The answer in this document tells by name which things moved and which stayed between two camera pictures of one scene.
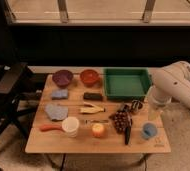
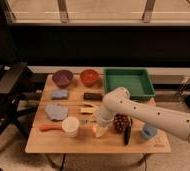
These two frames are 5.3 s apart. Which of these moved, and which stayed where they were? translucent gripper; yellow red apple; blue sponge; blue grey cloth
Moved: translucent gripper
Stayed: blue grey cloth; yellow red apple; blue sponge
